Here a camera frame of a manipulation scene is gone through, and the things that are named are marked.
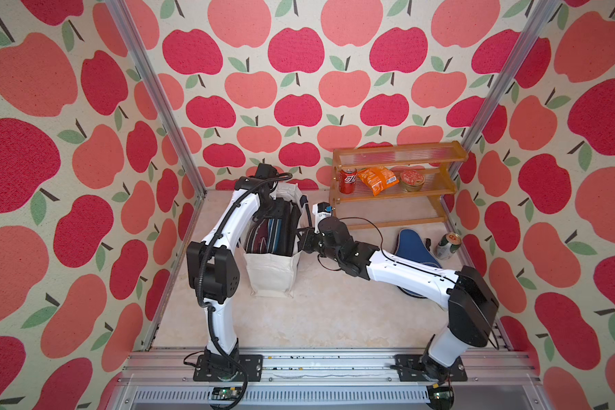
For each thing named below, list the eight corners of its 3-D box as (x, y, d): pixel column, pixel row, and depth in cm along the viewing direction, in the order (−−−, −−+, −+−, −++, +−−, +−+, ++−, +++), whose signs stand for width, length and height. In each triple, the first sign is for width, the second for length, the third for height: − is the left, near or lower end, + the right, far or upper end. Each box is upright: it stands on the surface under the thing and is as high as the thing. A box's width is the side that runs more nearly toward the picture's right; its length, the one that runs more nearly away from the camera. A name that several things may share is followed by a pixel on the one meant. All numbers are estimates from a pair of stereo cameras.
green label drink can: (437, 260, 98) (448, 246, 90) (432, 246, 102) (442, 231, 95) (452, 260, 98) (465, 246, 91) (446, 246, 102) (458, 231, 95)
